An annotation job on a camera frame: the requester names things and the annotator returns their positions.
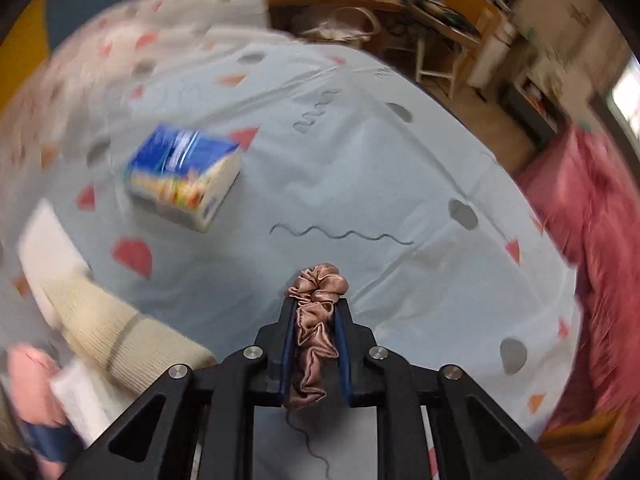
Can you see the cream ribbed cloth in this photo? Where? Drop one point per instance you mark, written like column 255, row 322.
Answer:
column 115, row 330

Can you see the wooden board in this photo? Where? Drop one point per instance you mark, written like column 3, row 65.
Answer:
column 475, row 10

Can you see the blue tissue pack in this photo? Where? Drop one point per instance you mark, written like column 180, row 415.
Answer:
column 182, row 177

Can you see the wicker chair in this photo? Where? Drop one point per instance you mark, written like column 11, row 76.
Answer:
column 585, row 445

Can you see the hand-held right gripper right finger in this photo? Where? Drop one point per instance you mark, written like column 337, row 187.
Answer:
column 344, row 355

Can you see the pink and blue sock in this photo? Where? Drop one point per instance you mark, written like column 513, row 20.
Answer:
column 30, row 385

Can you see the side window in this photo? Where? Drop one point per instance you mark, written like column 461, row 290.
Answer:
column 625, row 100

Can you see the brown satin scrunchie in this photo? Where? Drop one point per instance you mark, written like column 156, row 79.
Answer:
column 312, row 340

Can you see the grey low shelf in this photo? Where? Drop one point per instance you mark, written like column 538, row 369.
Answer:
column 535, row 105

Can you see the white plastic snack bag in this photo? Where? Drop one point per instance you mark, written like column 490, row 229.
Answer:
column 80, row 400

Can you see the white tote bag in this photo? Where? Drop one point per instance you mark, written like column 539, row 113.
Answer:
column 345, row 25

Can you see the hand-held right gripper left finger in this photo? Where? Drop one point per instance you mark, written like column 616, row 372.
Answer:
column 286, row 355

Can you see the white cabinet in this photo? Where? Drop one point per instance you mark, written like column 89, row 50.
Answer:
column 492, row 55

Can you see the pink ruffled bedding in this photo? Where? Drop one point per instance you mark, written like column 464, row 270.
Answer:
column 600, row 240

